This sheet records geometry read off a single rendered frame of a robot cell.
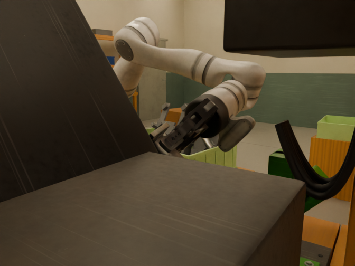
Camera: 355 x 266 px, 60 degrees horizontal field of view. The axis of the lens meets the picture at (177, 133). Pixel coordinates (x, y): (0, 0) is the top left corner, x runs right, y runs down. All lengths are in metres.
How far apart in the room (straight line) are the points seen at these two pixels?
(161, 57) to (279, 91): 7.25
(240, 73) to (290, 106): 7.21
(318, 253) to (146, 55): 0.63
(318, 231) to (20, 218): 0.88
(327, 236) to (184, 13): 8.89
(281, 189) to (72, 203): 0.16
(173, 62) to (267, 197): 0.54
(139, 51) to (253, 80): 0.29
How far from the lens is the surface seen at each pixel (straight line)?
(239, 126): 0.56
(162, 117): 1.90
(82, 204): 0.24
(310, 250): 0.87
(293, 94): 7.83
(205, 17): 9.10
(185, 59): 0.73
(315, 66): 7.68
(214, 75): 0.70
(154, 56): 0.76
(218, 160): 1.56
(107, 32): 6.83
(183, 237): 0.19
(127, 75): 0.94
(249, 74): 0.67
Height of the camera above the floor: 1.33
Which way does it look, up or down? 12 degrees down
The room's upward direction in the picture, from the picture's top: straight up
